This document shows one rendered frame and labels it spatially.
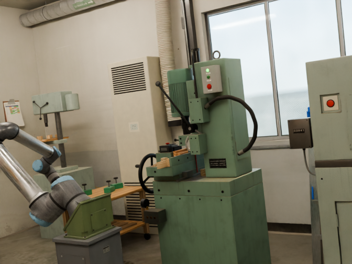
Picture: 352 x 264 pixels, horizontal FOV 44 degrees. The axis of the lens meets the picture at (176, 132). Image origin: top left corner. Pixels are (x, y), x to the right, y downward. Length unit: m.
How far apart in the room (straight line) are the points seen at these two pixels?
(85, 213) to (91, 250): 0.22
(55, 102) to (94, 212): 2.39
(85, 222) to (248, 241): 0.98
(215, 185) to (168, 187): 0.35
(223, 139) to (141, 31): 2.40
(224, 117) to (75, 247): 1.18
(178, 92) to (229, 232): 0.93
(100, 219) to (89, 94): 2.73
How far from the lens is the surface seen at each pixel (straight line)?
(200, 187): 2.68
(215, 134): 2.69
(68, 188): 2.82
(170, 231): 2.90
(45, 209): 2.86
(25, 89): 5.77
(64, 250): 2.82
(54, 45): 5.70
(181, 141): 2.93
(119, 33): 4.99
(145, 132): 4.42
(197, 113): 2.65
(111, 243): 2.81
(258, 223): 2.91
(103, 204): 2.78
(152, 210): 2.86
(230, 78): 2.68
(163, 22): 4.44
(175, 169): 2.74
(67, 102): 4.83
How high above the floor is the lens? 1.25
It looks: 3 degrees down
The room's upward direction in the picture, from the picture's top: 7 degrees counter-clockwise
